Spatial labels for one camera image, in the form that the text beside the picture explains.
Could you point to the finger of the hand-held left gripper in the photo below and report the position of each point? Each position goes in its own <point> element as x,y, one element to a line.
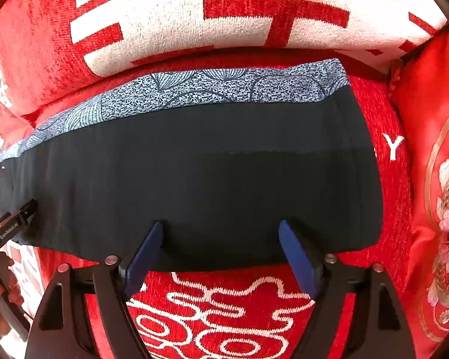
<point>24,211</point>

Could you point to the red floral embroidered cushion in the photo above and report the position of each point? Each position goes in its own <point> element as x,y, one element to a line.
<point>439,179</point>

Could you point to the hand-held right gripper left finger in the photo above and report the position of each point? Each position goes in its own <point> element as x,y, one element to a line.
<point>146,251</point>

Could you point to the dark navy pants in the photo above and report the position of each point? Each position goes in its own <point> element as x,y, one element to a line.
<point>194,179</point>

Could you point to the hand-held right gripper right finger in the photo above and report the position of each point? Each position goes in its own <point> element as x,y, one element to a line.
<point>294,251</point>

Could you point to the red white patterned sofa cover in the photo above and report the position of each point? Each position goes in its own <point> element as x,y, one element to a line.
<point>194,18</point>

